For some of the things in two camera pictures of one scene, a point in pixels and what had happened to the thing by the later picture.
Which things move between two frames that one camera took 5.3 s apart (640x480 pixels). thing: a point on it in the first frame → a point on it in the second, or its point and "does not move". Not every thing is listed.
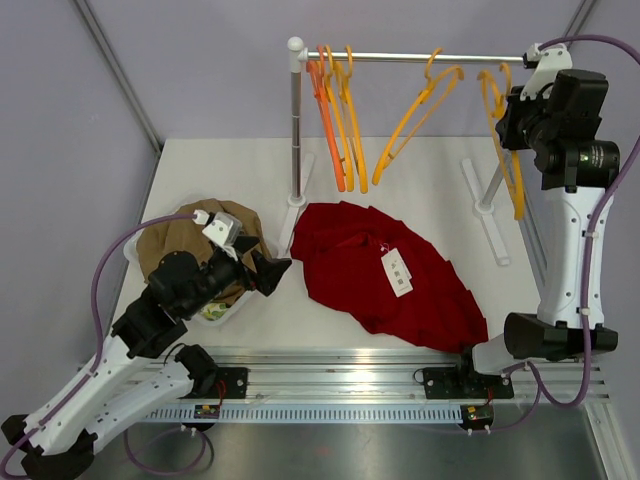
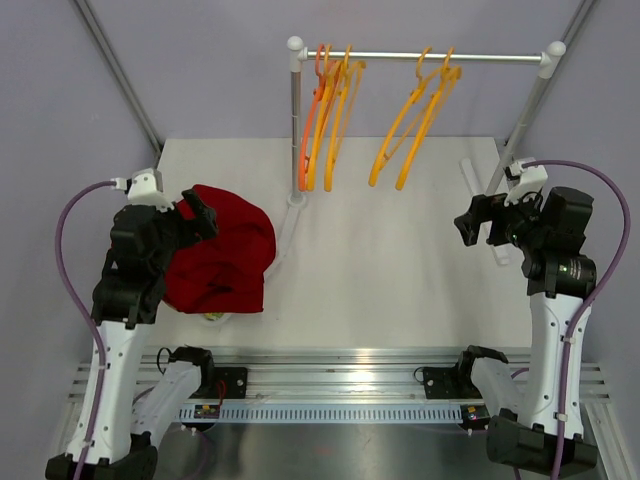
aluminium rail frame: (398, 376) does not move
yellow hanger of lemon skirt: (344, 71) → (352, 71)
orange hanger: (319, 88) → (318, 94)
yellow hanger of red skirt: (510, 164) → (446, 82)
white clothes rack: (297, 198) does not move
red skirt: (367, 264) → (222, 274)
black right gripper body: (521, 115) → (517, 224)
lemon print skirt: (213, 311) does not move
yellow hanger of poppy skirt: (338, 119) → (331, 67)
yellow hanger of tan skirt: (434, 89) → (401, 118)
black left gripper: (268, 271) → (194, 229)
